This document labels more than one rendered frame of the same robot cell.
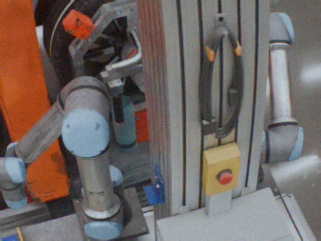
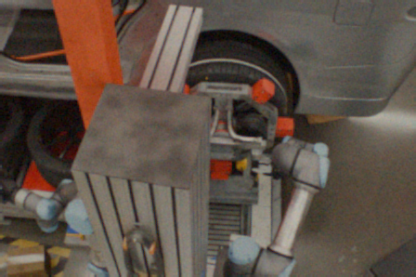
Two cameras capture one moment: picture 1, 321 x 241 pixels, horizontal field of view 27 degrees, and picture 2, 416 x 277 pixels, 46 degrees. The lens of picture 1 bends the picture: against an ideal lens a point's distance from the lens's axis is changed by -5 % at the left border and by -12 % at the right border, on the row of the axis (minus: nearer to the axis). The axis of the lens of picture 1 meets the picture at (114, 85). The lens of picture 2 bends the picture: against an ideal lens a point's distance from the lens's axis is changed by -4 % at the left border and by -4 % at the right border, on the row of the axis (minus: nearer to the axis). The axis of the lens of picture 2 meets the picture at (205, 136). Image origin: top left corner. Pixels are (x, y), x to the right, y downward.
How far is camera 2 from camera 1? 0.88 m
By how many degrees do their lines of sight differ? 16
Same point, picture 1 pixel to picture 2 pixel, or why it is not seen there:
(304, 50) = (403, 146)
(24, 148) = (64, 192)
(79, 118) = (75, 208)
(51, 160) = not seen: hidden behind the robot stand
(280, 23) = (316, 168)
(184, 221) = not seen: outside the picture
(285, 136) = (274, 264)
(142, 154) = (217, 184)
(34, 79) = not seen: hidden behind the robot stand
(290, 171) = (331, 248)
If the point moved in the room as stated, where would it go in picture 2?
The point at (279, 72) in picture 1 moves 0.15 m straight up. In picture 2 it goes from (295, 208) to (301, 188)
